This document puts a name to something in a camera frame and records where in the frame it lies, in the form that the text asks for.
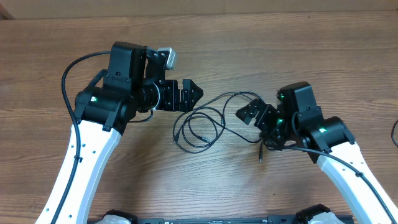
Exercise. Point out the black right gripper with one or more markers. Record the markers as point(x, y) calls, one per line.
point(266, 112)

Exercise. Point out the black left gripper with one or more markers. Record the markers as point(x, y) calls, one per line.
point(171, 103)

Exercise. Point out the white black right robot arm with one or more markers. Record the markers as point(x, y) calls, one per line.
point(298, 124)

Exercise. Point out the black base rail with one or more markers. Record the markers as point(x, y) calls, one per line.
point(116, 216)

